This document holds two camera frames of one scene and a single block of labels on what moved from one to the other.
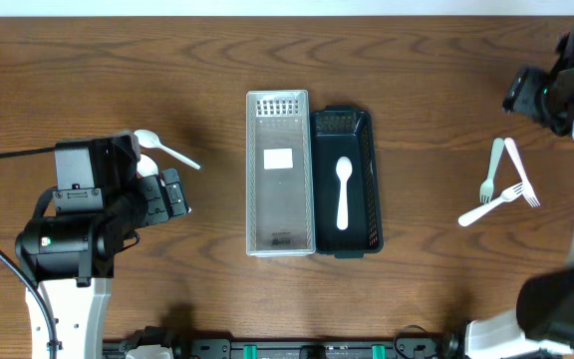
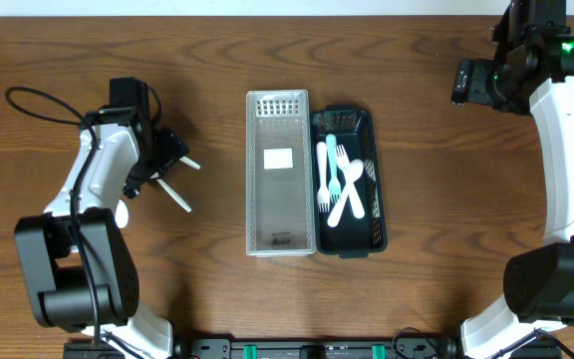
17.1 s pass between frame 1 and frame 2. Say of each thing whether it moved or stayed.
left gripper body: moved
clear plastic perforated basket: stayed
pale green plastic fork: moved
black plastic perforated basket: stayed
